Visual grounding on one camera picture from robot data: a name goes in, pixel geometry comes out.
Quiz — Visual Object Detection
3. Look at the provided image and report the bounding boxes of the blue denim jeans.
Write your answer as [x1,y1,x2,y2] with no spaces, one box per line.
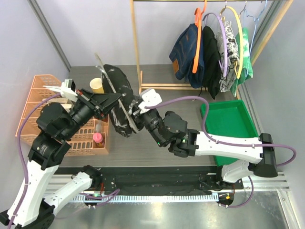
[169,23,204,88]

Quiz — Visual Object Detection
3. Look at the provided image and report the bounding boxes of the blue wire hanger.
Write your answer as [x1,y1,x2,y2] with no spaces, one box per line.
[239,0,268,52]

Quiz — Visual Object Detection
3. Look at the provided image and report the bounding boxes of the orange plastic hanger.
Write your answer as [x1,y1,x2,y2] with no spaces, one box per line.
[192,0,207,73]

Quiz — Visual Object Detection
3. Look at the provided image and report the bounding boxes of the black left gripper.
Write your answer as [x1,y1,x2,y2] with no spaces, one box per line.
[61,88,121,140]

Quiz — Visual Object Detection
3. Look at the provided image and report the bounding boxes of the green plastic tray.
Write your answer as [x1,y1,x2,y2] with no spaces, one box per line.
[200,99,259,167]

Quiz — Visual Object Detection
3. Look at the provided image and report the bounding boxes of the white black printed garment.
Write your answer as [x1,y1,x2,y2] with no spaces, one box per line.
[216,21,240,93]

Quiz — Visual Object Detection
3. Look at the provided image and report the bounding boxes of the papers in organizer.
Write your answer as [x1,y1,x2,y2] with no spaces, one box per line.
[43,85,72,112]

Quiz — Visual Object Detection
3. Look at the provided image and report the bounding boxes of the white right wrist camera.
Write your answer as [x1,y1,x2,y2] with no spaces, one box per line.
[138,88,162,114]

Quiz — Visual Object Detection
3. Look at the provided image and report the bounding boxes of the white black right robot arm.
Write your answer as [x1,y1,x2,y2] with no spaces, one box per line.
[132,109,278,189]

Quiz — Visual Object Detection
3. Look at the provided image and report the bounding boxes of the orange compartment basket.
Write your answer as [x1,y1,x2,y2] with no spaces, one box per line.
[66,116,110,156]

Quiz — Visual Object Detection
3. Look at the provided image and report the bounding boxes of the pink capped bottle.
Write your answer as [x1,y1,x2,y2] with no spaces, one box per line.
[92,133,104,148]

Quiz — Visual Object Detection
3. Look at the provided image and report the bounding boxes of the wooden clothes rack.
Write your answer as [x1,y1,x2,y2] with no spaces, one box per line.
[137,0,292,98]

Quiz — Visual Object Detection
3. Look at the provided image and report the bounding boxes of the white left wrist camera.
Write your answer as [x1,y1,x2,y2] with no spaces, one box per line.
[60,79,77,102]

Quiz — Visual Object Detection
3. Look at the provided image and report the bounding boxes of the clear acrylic hanger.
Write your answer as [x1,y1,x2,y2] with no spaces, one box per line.
[94,52,141,134]

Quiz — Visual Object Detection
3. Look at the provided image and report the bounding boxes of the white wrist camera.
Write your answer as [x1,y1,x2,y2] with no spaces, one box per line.
[60,79,77,102]
[138,88,162,114]

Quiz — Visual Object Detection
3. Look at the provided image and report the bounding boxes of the yellow mug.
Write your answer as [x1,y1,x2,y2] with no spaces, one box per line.
[90,78,104,94]

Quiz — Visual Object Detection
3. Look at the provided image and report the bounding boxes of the black hanging garment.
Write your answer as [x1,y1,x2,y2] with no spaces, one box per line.
[202,26,222,99]

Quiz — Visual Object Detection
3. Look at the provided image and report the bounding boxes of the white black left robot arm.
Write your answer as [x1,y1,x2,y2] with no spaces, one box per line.
[0,89,122,229]

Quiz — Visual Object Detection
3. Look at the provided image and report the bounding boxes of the green hanging garment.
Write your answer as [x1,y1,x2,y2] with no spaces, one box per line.
[230,28,253,97]

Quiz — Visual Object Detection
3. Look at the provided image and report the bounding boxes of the purple plastic hanger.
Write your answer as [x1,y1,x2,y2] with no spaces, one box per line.
[202,12,228,78]

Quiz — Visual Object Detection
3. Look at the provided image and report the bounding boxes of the yellow plastic hanger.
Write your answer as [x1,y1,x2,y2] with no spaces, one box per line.
[220,5,244,79]

